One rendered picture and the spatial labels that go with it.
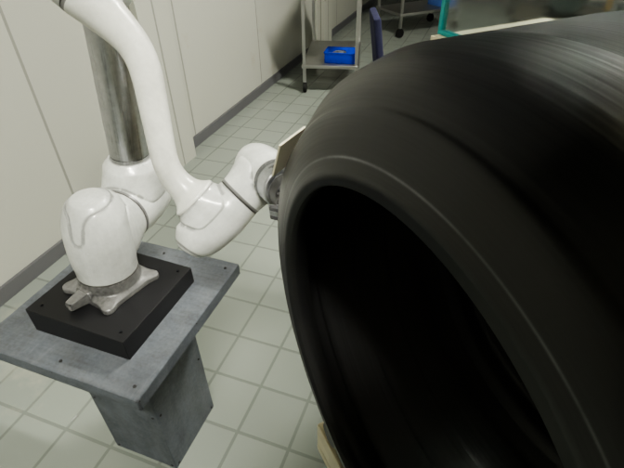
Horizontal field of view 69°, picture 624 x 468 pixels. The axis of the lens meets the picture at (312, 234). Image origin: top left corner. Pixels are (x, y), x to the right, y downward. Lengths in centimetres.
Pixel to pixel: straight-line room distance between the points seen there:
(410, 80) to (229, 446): 160
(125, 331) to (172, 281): 20
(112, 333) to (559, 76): 110
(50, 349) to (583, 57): 127
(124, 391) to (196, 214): 47
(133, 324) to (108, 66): 61
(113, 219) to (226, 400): 96
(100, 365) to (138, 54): 73
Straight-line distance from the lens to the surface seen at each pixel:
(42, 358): 134
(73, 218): 119
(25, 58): 256
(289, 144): 50
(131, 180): 129
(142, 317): 124
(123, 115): 124
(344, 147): 34
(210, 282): 137
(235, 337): 207
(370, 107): 32
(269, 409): 185
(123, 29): 98
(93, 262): 122
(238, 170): 97
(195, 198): 95
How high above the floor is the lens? 156
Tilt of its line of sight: 37 degrees down
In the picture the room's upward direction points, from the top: 1 degrees counter-clockwise
